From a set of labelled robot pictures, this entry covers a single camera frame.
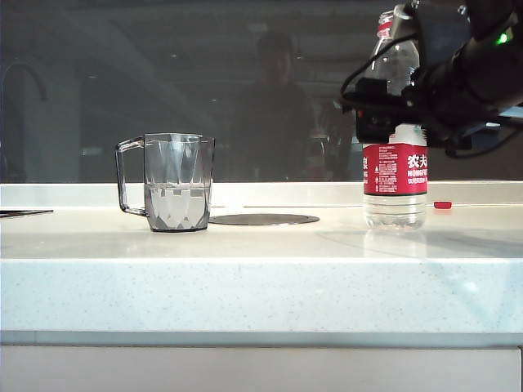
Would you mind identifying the transparent grey plastic mug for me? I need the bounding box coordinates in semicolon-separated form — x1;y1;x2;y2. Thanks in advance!
114;131;217;234

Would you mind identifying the clear water bottle red label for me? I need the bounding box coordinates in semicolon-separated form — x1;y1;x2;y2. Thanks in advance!
362;10;429;230

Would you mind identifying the black flat panel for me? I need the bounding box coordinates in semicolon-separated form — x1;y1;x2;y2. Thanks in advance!
0;209;55;219

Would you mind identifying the black cable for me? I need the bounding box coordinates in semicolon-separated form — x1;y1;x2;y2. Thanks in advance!
340;33;418;108

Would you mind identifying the dark round countertop disc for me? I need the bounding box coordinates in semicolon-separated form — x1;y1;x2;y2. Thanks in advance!
208;213;321;227

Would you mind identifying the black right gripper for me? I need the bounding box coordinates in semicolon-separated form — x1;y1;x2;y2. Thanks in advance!
354;67;473;149

